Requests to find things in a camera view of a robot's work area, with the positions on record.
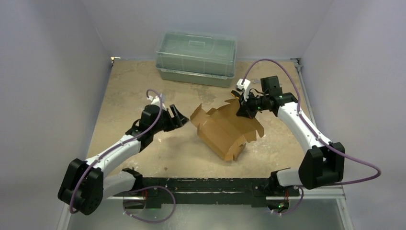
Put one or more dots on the brown cardboard box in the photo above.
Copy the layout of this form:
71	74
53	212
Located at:
223	131

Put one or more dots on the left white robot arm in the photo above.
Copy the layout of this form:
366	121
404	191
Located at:
87	183

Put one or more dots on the aluminium frame rail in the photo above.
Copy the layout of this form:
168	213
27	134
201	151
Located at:
319	209

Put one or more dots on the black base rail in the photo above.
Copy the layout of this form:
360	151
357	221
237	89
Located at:
256	192

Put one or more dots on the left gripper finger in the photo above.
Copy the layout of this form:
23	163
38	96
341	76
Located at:
178	120
169	127

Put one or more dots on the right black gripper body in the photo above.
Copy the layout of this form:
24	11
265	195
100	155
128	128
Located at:
246	107

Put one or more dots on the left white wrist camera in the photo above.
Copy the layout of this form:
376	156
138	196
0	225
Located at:
157	100

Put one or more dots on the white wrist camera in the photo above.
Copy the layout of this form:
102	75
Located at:
243	86
157	100

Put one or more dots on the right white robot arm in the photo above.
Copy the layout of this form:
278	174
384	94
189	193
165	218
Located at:
320	165

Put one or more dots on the black yellow screwdriver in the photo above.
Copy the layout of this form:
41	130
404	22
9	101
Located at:
235	94

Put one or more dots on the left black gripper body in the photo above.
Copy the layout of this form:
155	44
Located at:
164	118

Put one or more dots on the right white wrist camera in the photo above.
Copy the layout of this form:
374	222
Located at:
243	86

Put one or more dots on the green plastic storage box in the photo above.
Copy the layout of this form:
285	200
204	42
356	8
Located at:
205	59

